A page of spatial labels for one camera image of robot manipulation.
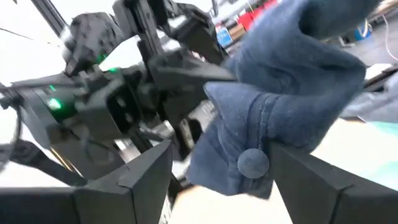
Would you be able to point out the red storage crates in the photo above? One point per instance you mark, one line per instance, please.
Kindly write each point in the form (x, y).
(248, 18)

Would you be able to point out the blue sign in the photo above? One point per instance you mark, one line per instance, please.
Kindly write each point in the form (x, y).
(224, 36)

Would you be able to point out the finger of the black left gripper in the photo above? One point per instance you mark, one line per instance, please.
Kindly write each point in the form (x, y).
(199, 34)
(180, 74)

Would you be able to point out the dark blue cap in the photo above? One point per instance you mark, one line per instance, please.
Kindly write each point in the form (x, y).
(295, 93)

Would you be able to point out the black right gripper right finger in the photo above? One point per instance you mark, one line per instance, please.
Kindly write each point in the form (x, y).
(326, 202)

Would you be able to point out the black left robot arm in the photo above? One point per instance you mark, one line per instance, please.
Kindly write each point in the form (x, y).
(34, 105)

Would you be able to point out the blue barrel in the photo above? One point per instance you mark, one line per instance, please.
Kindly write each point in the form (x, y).
(362, 32)

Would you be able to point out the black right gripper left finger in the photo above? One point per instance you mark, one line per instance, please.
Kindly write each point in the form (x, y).
(109, 205)

